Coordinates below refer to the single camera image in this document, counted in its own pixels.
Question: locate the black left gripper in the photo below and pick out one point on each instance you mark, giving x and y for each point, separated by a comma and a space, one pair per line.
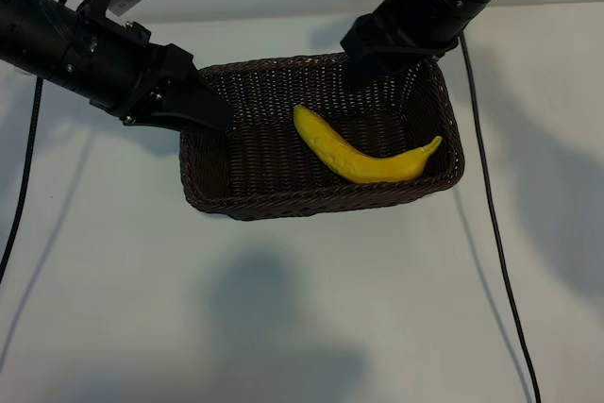
118, 72

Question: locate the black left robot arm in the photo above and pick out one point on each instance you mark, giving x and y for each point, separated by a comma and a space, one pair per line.
33, 35

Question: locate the dark brown woven basket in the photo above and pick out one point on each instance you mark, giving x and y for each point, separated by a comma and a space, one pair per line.
264, 172

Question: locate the yellow banana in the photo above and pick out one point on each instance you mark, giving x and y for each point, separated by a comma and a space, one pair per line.
354, 157

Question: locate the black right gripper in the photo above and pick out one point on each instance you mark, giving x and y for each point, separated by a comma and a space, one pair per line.
415, 21

